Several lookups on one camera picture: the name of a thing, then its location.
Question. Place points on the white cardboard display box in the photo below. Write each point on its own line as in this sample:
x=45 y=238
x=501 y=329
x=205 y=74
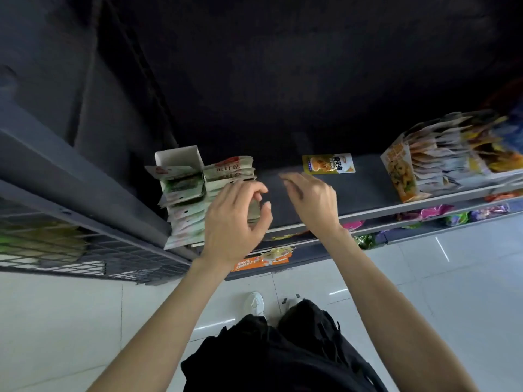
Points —
x=179 y=159

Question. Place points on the row of pink purple packets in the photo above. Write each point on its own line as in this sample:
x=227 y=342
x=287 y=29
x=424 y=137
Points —
x=445 y=214

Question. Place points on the black clothing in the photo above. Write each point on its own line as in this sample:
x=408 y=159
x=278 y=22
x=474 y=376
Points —
x=286 y=355

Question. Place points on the person's right fingers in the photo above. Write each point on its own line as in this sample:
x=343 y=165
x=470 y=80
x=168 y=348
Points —
x=296 y=182

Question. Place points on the pile of yellow green packets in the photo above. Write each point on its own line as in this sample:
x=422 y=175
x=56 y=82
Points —
x=36 y=240

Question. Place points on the orange shelf label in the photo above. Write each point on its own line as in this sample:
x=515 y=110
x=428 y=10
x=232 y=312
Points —
x=255 y=264

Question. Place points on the row of pale snack packets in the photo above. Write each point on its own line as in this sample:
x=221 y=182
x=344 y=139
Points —
x=441 y=159

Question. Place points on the yellow snack packet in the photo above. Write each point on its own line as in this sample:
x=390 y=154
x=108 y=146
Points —
x=328 y=164

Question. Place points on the person's left hand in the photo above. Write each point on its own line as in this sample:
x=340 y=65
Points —
x=229 y=224

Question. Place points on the person's left thumb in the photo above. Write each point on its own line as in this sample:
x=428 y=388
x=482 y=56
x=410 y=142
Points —
x=261 y=221

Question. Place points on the row of green white packets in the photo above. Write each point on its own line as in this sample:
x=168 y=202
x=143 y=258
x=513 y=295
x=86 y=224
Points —
x=186 y=208

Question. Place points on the person's right hand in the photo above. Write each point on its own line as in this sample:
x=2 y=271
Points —
x=318 y=208

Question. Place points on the white shoe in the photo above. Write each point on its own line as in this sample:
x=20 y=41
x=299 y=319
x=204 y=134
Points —
x=255 y=304

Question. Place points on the person's left forearm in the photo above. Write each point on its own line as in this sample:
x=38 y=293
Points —
x=163 y=326

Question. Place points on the person's right forearm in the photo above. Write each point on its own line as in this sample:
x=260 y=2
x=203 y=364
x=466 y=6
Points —
x=392 y=314

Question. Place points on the row of yellow dark packets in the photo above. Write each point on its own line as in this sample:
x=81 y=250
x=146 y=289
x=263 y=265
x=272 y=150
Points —
x=498 y=151

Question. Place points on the dark grey shelf unit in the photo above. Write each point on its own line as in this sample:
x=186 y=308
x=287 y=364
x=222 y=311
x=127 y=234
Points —
x=245 y=97

